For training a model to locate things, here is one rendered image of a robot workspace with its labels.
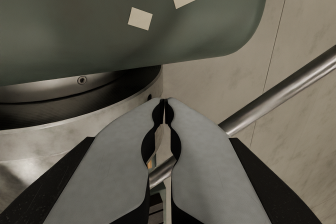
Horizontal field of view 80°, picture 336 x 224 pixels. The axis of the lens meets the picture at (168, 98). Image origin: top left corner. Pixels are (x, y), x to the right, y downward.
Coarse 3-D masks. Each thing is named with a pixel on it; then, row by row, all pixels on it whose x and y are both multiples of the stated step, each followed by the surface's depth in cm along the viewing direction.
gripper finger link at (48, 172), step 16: (80, 144) 8; (64, 160) 7; (80, 160) 7; (48, 176) 7; (64, 176) 7; (32, 192) 6; (48, 192) 6; (16, 208) 6; (32, 208) 6; (48, 208) 6
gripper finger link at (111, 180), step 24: (120, 120) 10; (144, 120) 10; (96, 144) 8; (120, 144) 8; (144, 144) 9; (96, 168) 7; (120, 168) 7; (144, 168) 7; (72, 192) 6; (96, 192) 6; (120, 192) 6; (144, 192) 6; (48, 216) 6; (72, 216) 6; (96, 216) 6; (120, 216) 6; (144, 216) 6
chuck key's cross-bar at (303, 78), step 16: (320, 64) 12; (288, 80) 13; (304, 80) 12; (272, 96) 13; (288, 96) 13; (240, 112) 14; (256, 112) 13; (224, 128) 14; (240, 128) 14; (176, 160) 15; (160, 176) 15
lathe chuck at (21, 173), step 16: (160, 96) 30; (160, 128) 32; (16, 160) 19; (32, 160) 19; (48, 160) 20; (0, 176) 20; (16, 176) 20; (32, 176) 20; (0, 192) 21; (16, 192) 21; (0, 208) 23
